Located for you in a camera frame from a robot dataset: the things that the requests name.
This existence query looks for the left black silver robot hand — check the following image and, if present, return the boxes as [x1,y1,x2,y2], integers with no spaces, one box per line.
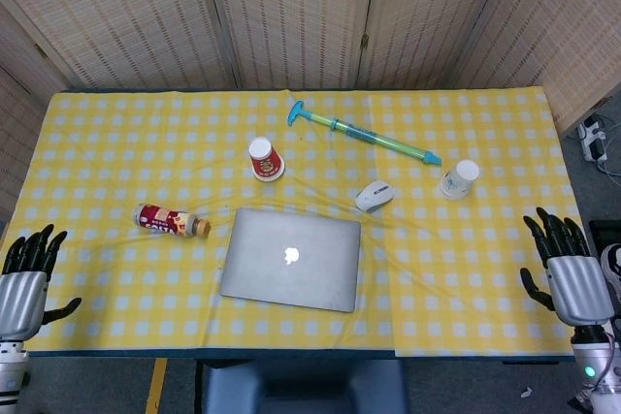
[0,223,82,341]

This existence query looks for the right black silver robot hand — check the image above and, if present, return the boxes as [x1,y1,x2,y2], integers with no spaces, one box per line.
[519,207,616,327]

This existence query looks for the silver laptop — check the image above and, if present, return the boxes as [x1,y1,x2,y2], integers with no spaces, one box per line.
[218,207,363,314]

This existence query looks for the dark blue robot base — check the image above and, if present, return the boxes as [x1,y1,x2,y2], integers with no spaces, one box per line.
[201,358,409,414]

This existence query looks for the woven folding screen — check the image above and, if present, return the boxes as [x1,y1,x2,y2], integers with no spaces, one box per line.
[0,0,621,177]

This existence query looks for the white black sneaker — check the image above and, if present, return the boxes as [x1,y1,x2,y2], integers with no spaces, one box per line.
[600,242,621,299]

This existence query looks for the black box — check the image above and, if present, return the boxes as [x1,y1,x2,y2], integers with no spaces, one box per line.
[588,219,621,260]

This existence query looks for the white power strip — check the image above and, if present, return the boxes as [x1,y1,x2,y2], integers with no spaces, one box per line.
[576,116,610,163]

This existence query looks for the red Costa coffee bottle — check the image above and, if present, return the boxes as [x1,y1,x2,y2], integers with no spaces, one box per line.
[133,203,212,239]

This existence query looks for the white paper cup blue print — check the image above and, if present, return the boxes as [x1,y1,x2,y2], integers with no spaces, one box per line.
[440,159,480,201]

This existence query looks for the yellow floor tape strip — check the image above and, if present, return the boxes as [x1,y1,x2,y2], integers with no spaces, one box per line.
[145,358,169,414]

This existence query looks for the yellow checked tablecloth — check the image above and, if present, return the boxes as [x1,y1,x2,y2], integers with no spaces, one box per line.
[0,88,591,360]

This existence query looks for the white computer mouse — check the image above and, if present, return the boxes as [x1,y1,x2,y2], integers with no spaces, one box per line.
[354,179,395,213]

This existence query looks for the green blue toy water pump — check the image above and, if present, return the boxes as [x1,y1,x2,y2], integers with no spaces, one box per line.
[286,100,443,168]

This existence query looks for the red paper cup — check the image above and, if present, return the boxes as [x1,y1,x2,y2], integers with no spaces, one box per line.
[247,136,286,183]

